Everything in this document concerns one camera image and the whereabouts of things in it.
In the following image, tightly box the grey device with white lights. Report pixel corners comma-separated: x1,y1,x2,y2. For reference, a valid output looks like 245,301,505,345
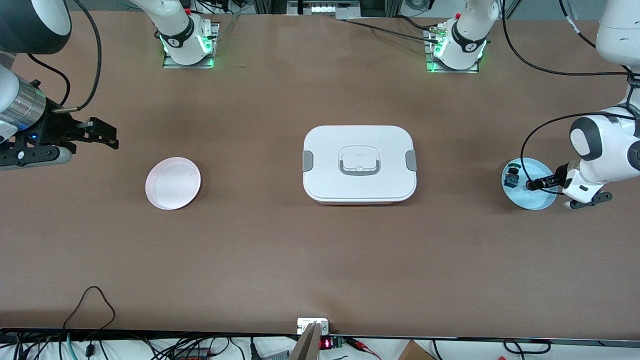
287,0,361,20

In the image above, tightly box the small white box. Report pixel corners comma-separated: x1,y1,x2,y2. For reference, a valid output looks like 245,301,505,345
297,318,330,335

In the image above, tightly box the grey slanted bar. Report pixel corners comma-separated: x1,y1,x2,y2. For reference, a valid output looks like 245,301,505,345
287,322,323,360

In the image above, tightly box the pink round plate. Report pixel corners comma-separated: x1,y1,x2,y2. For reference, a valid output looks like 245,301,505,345
145,157,202,211

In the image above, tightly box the red test probe lead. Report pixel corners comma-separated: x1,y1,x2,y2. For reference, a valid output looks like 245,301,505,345
345,337,382,359

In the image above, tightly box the black cable to arm base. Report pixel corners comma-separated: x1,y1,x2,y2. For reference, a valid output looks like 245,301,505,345
340,17,443,43

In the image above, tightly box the black looped table cable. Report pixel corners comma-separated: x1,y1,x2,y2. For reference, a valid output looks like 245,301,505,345
62,286,117,332

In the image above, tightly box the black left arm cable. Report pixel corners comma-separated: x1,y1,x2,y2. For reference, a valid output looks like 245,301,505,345
500,0,640,196

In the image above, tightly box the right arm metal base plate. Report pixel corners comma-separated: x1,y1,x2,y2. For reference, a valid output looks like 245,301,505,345
162,22,221,69

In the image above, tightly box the brown cardboard piece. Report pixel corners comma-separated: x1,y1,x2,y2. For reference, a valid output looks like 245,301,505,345
397,340,436,360

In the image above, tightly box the light blue round plate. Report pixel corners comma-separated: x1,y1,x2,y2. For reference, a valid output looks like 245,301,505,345
501,157,558,211

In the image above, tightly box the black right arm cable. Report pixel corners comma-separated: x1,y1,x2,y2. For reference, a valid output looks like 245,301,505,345
27,0,103,112

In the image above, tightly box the white lidded pink lunch box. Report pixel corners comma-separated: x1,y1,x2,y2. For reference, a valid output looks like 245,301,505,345
302,125,418,206

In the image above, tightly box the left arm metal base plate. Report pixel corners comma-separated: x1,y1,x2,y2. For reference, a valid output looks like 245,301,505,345
425,27,481,74

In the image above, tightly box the blue and green switch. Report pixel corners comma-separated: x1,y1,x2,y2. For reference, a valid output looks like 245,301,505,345
503,162,523,189

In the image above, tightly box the black cable below table edge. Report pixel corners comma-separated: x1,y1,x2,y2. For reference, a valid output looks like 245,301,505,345
502,339,552,356

